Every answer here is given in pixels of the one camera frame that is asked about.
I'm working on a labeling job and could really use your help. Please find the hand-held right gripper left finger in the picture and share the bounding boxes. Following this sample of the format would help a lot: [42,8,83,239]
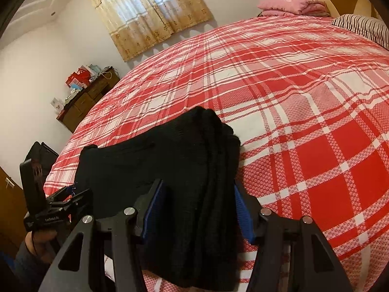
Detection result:
[38,179,168,292]

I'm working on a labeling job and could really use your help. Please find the brown wooden desk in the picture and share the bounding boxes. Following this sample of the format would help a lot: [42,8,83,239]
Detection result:
[56,67,120,133]

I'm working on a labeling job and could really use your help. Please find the black pants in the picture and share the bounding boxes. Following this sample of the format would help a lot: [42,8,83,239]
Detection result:
[74,106,241,289]

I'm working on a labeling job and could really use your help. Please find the person's left hand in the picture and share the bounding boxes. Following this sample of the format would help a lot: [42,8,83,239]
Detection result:
[24,229,59,264]

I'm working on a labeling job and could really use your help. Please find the pink folded blanket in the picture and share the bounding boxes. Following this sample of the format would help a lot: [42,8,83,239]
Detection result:
[257,0,330,18]

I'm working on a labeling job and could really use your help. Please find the red plaid bed sheet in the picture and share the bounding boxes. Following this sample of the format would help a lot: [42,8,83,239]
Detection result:
[43,15,389,292]

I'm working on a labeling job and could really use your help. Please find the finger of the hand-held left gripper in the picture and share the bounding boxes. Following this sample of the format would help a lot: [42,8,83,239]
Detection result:
[48,189,93,216]
[45,184,76,204]

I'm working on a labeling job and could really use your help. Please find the short beige floral curtain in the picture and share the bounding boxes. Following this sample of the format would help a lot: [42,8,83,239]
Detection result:
[83,0,213,63]

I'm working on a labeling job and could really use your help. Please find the striped pillow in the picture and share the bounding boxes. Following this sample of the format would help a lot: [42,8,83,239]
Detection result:
[331,14,389,51]

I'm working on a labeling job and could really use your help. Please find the person's left forearm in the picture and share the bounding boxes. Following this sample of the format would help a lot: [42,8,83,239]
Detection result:
[13,242,54,285]

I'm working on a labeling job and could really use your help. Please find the black chair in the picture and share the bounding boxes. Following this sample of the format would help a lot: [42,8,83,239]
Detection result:
[24,141,60,179]

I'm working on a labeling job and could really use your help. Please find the brown wooden door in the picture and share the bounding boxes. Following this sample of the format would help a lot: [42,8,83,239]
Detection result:
[0,166,29,257]

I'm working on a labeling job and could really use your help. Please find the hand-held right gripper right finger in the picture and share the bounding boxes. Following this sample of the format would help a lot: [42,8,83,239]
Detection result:
[234,184,354,292]

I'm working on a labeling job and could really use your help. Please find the red gift bag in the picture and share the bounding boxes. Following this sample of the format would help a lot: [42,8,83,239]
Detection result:
[65,67,92,87]

